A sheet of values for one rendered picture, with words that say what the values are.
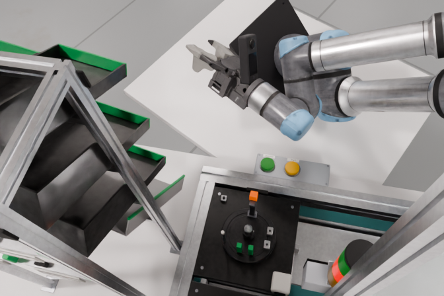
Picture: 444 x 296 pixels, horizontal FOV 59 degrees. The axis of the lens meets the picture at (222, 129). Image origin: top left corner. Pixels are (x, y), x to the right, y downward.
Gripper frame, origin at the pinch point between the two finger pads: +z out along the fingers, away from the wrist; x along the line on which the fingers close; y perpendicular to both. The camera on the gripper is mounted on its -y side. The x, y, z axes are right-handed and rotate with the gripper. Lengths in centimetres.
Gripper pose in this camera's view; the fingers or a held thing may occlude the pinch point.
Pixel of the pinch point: (201, 42)
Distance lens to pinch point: 105.1
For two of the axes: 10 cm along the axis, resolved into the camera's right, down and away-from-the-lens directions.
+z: -7.3, -6.1, 3.2
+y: -3.6, 7.3, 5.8
